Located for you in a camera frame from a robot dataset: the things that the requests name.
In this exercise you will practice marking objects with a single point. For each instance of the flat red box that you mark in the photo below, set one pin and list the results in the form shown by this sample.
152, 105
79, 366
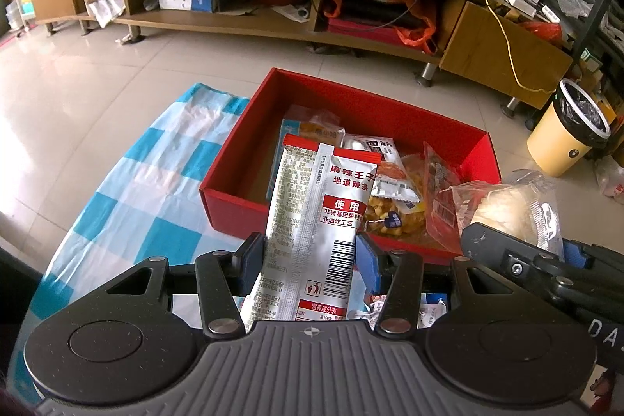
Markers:
370, 33

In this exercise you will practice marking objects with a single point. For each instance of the beige trash bin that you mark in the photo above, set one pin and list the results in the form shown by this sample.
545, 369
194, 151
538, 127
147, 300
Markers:
560, 143

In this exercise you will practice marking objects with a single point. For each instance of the silver printed snack packet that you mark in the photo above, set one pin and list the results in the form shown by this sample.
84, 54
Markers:
312, 221

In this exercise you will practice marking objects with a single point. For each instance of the orange plastic bag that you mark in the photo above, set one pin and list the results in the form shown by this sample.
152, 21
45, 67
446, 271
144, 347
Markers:
419, 26

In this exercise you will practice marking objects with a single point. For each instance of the red plastic bag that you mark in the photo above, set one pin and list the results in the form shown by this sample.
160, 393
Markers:
546, 32

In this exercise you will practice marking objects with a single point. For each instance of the white bun packet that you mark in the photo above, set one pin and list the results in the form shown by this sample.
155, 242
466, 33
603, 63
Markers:
497, 206

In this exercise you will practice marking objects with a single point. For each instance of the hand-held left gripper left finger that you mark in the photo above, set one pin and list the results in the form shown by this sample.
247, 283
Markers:
251, 257

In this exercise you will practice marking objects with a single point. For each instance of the red cardboard box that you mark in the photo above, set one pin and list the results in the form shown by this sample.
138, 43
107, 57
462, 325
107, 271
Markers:
370, 109

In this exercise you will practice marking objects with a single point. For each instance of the clear packet with red label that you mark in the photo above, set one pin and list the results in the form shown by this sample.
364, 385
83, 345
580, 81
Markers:
441, 196

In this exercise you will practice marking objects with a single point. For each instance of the blue white snack packet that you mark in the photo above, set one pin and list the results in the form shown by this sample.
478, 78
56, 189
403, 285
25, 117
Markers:
434, 311

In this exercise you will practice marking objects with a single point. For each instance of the yellow puffed snack bag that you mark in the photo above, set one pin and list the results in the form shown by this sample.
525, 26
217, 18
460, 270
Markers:
395, 211

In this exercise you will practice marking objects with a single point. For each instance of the wooden television stand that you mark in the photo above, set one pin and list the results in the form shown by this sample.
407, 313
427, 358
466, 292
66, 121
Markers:
497, 40

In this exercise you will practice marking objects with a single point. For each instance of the clear plastic bag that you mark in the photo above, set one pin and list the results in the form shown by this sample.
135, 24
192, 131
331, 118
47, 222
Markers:
612, 177

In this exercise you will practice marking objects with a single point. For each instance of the brown bread packet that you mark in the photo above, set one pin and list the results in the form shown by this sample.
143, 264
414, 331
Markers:
319, 129

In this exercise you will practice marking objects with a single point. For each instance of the white spicy strip packet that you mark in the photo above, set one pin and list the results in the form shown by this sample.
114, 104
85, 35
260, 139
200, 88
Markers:
370, 150

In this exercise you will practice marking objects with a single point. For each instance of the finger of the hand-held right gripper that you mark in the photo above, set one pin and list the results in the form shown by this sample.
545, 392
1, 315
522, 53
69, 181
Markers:
585, 255
507, 250

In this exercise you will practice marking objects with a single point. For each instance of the blue checkered mat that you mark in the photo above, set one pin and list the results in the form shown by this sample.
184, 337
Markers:
161, 182

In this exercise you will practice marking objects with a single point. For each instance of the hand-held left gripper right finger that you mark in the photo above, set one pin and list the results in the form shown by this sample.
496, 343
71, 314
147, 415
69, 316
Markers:
370, 265

